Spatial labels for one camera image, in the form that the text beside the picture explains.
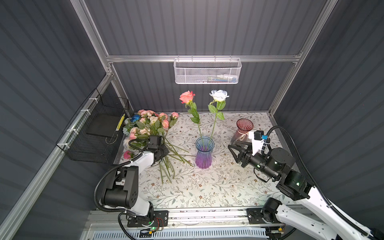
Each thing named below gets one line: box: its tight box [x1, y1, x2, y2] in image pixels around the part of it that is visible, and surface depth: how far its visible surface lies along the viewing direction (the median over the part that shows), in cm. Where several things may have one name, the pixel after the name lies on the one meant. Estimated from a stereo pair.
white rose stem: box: [208, 89, 230, 149], surface depth 72 cm
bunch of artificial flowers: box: [122, 109, 196, 184], surface depth 104 cm
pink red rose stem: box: [179, 90, 205, 149], surface depth 74 cm
